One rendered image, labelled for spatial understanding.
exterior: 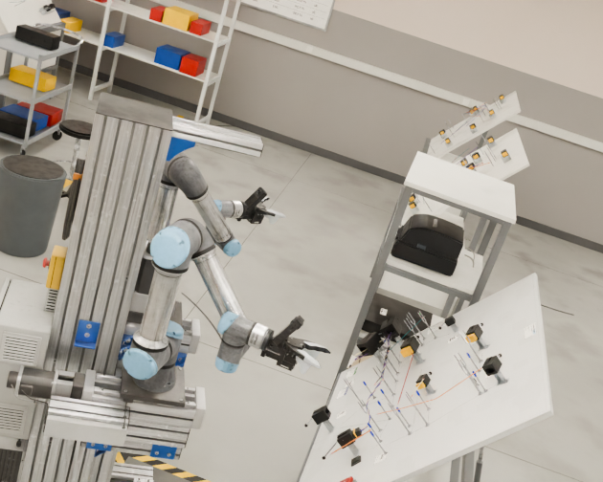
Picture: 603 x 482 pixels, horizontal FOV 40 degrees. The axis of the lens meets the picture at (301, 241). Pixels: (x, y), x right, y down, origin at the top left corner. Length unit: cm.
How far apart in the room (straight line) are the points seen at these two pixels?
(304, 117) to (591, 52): 345
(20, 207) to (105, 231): 312
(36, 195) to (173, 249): 343
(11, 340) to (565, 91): 815
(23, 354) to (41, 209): 300
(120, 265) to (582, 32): 794
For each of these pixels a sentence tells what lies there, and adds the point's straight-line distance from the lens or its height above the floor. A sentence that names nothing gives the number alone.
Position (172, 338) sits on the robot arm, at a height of 137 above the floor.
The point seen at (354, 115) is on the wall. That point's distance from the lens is 1026.
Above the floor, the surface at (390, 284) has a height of 45.
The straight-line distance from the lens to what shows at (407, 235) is 377.
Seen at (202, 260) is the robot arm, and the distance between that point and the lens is 266.
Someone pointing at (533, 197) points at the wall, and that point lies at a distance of 1045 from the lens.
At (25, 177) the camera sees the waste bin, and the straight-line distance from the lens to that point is 584.
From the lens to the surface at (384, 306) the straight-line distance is 413.
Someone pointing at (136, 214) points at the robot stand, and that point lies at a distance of 281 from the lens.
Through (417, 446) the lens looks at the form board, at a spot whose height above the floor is 129.
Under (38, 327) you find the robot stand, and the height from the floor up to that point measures 123.
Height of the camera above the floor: 281
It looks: 22 degrees down
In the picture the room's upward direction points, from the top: 18 degrees clockwise
